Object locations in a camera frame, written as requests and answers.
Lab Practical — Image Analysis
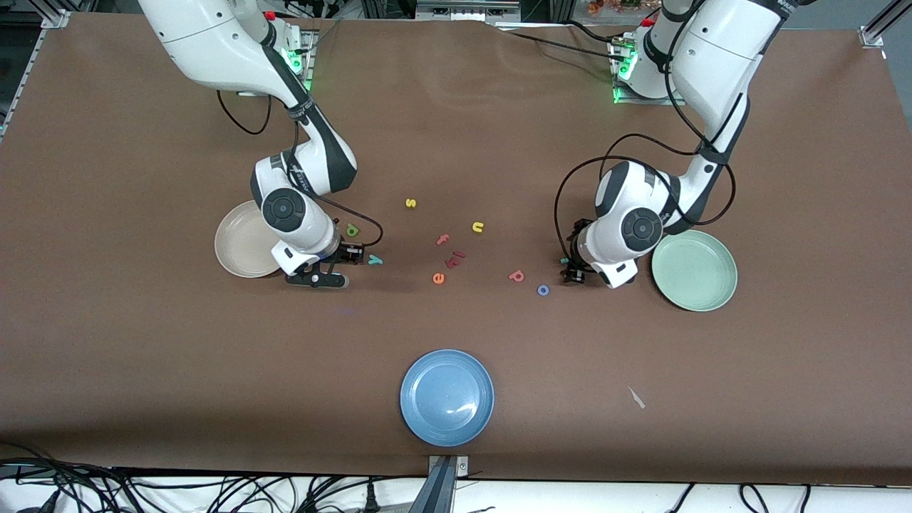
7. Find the aluminium corner profile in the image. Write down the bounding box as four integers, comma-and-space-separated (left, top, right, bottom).
859, 0, 912, 49

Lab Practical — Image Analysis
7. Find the black cable on table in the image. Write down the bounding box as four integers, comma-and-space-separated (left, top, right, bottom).
492, 20, 628, 65

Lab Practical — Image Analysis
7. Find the aluminium frame bar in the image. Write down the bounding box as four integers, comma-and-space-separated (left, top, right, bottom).
415, 0, 522, 22

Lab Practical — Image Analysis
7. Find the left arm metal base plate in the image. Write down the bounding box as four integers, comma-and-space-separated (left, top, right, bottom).
611, 36, 689, 106

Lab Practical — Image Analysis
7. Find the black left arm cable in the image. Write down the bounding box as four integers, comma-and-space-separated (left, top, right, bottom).
554, 28, 749, 268

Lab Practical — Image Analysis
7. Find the blue plate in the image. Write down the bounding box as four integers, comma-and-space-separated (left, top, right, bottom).
400, 348, 495, 448

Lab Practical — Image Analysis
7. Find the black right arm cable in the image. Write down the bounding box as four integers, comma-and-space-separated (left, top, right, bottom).
216, 89, 385, 249

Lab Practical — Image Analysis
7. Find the beige brown plate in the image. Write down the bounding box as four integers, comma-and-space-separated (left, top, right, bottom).
214, 200, 287, 279

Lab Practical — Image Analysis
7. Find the grey metal camera post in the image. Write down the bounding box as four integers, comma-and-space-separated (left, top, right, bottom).
410, 455, 471, 513

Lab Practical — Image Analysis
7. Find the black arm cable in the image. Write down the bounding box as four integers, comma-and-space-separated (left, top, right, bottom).
216, 89, 385, 249
554, 28, 749, 268

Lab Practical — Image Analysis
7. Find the brown table cover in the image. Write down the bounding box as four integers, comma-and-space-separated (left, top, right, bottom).
0, 13, 912, 487

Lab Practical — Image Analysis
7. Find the aluminium edge profile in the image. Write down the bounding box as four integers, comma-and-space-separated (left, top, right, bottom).
0, 0, 73, 140

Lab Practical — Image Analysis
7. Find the pale green plate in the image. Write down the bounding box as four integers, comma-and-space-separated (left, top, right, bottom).
651, 229, 738, 312

